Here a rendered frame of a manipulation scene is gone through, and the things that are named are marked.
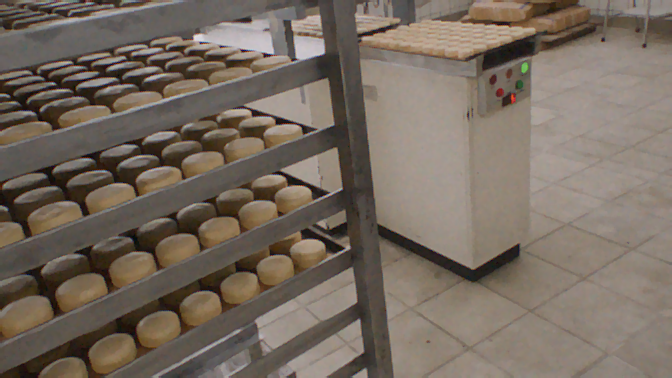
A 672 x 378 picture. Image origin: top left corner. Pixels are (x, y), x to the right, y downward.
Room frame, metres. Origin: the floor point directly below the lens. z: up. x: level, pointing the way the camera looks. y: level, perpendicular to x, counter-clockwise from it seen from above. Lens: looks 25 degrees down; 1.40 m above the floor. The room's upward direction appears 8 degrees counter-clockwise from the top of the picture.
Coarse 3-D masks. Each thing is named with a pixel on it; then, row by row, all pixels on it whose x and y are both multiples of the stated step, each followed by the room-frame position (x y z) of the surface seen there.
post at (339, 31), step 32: (320, 0) 0.72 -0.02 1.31; (352, 0) 0.71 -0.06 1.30; (352, 32) 0.71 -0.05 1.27; (352, 64) 0.71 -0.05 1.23; (352, 96) 0.71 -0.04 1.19; (352, 128) 0.70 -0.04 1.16; (352, 160) 0.70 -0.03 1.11; (352, 192) 0.71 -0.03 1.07; (352, 224) 0.71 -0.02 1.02; (352, 256) 0.72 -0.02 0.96; (384, 320) 0.71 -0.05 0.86; (384, 352) 0.71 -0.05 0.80
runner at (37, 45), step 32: (192, 0) 0.64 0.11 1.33; (224, 0) 0.66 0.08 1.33; (256, 0) 0.68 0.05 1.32; (288, 0) 0.70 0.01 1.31; (32, 32) 0.55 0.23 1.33; (64, 32) 0.57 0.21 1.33; (96, 32) 0.58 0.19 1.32; (128, 32) 0.60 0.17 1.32; (160, 32) 0.62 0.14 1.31; (0, 64) 0.53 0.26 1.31; (32, 64) 0.55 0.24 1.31
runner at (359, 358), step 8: (360, 352) 0.72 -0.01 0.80; (352, 360) 0.71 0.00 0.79; (360, 360) 0.72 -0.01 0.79; (336, 368) 0.70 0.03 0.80; (344, 368) 0.70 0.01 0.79; (352, 368) 0.71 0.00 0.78; (360, 368) 0.72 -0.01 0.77; (328, 376) 0.69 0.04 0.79; (336, 376) 0.69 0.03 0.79; (344, 376) 0.70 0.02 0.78; (352, 376) 0.71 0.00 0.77
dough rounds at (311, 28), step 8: (296, 24) 3.04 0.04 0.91; (304, 24) 2.96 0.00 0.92; (312, 24) 2.91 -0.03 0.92; (320, 24) 2.86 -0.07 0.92; (360, 24) 2.73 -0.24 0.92; (368, 24) 2.71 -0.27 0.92; (376, 24) 2.69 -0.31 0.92; (384, 24) 2.67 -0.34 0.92; (296, 32) 2.79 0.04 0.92; (304, 32) 2.74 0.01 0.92; (312, 32) 2.71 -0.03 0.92; (320, 32) 2.67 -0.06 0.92; (360, 32) 2.61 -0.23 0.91
